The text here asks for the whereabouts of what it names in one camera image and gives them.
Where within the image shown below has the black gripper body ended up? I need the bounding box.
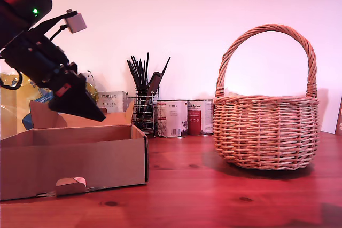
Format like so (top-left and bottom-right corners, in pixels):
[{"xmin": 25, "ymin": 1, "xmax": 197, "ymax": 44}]
[{"xmin": 20, "ymin": 41, "xmax": 80, "ymax": 97}]

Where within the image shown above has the brown cardboard box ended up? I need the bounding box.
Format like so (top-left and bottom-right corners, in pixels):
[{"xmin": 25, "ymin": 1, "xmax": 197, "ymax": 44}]
[{"xmin": 0, "ymin": 99, "xmax": 149, "ymax": 201}]

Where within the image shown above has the white Porlex box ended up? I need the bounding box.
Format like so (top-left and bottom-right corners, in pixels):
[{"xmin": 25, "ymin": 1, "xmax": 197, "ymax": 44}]
[{"xmin": 96, "ymin": 91, "xmax": 129, "ymax": 114}]

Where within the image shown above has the woven wicker basket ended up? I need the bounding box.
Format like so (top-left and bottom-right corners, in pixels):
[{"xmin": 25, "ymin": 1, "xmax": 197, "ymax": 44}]
[{"xmin": 213, "ymin": 24, "xmax": 321, "ymax": 171}]

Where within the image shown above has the yellow paper towel pack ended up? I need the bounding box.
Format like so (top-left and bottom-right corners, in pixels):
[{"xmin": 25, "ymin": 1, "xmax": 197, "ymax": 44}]
[{"xmin": 0, "ymin": 70, "xmax": 99, "ymax": 143}]

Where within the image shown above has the black chopstick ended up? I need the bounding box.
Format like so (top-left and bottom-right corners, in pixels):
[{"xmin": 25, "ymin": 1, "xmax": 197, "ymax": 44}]
[
  {"xmin": 156, "ymin": 57, "xmax": 171, "ymax": 87},
  {"xmin": 130, "ymin": 56, "xmax": 144, "ymax": 90},
  {"xmin": 144, "ymin": 52, "xmax": 150, "ymax": 90},
  {"xmin": 137, "ymin": 59, "xmax": 146, "ymax": 90},
  {"xmin": 126, "ymin": 60, "xmax": 139, "ymax": 90}
]

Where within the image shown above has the dark brown wooden utensil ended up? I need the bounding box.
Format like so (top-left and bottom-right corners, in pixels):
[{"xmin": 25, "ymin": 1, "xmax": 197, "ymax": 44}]
[{"xmin": 146, "ymin": 72, "xmax": 163, "ymax": 111}]

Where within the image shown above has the white label tin can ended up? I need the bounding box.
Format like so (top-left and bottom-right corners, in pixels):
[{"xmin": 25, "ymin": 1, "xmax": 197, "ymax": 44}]
[{"xmin": 156, "ymin": 100, "xmax": 188, "ymax": 139}]

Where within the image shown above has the red label tin can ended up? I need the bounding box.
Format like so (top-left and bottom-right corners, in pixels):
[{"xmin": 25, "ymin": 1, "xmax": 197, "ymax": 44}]
[{"xmin": 186, "ymin": 100, "xmax": 214, "ymax": 137}]

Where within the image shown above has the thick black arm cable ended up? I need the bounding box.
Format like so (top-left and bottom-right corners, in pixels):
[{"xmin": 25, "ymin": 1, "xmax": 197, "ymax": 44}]
[{"xmin": 0, "ymin": 69, "xmax": 24, "ymax": 90}]

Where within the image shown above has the thin black camera cable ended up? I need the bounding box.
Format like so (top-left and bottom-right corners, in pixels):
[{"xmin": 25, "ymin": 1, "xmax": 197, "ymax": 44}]
[{"xmin": 49, "ymin": 25, "xmax": 67, "ymax": 42}]

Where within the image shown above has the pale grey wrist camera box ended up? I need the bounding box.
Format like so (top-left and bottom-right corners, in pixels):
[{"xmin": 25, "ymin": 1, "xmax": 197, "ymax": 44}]
[{"xmin": 26, "ymin": 8, "xmax": 88, "ymax": 35}]

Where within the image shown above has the chrome wire utensil holder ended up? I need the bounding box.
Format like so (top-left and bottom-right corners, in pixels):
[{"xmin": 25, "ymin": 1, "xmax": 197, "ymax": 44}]
[{"xmin": 135, "ymin": 86, "xmax": 160, "ymax": 130}]

